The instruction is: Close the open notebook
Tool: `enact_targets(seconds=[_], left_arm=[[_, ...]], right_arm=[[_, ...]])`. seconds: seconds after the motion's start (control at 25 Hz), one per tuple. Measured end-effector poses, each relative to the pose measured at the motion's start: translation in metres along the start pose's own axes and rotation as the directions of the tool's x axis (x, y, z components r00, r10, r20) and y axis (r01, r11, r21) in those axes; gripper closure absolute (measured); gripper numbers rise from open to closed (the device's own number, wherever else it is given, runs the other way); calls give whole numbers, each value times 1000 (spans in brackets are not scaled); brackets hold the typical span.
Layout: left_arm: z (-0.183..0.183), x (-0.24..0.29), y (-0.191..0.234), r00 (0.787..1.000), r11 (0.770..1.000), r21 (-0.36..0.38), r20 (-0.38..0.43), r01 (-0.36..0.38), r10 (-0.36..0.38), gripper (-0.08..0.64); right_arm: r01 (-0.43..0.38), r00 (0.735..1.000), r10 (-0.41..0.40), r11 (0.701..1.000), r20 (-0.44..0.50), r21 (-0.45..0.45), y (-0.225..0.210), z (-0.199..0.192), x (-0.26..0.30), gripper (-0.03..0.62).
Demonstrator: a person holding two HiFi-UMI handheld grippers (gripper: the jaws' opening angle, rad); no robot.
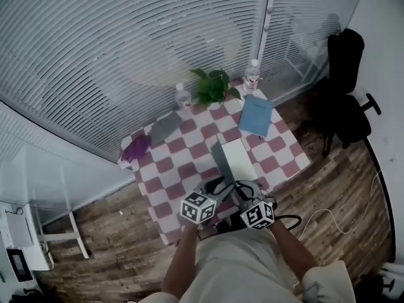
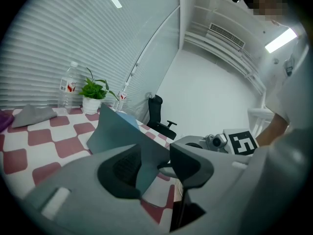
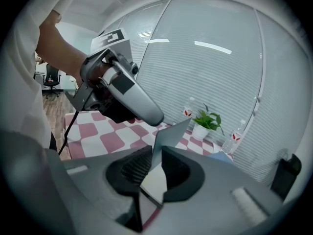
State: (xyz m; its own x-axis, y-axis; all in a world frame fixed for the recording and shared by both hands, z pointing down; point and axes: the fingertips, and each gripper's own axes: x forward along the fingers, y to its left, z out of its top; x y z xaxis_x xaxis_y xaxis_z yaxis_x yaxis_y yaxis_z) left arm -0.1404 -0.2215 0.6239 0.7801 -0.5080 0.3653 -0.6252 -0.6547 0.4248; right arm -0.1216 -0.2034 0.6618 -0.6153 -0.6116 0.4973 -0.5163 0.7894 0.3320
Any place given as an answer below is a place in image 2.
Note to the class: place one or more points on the red white checkered tablecloth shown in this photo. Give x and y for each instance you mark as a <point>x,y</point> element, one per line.
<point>39,141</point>

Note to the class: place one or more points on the green potted plant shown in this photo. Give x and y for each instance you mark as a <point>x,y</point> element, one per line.
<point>94,92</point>

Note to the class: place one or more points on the glass wall with white blinds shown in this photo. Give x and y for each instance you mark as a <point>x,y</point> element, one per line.
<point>49,45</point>

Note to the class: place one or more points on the grey gripper-mounted camera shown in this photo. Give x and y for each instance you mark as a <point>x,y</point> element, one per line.
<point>216,142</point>

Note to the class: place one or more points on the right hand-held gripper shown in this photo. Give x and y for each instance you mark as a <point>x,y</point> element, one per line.
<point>242,143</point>

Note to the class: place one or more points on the long ceiling light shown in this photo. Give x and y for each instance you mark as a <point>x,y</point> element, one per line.
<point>281,40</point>

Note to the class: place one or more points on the person's right forearm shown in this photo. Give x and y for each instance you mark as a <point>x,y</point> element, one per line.
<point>271,131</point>

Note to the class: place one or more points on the white ceiling pipes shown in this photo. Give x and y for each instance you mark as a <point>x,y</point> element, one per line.
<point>227,57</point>

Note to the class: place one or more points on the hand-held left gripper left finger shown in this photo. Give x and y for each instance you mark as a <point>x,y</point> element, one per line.
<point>93,192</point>

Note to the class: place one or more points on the purple cloth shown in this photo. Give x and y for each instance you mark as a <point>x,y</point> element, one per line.
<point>5,122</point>

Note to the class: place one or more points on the clear plastic water bottle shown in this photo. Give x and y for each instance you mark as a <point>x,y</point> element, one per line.
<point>68,87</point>
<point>122,97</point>

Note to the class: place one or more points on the person's head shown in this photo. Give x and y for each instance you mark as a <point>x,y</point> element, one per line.
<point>269,1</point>

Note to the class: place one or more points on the black office chair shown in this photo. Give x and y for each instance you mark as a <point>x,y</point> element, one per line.
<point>156,114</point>

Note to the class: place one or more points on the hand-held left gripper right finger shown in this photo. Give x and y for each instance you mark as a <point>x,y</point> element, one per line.
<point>220,192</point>

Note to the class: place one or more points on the white air vent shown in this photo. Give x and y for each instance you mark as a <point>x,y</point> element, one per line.
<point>227,35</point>

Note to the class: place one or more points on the grey cloth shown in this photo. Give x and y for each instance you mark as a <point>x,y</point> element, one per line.
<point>31,115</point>

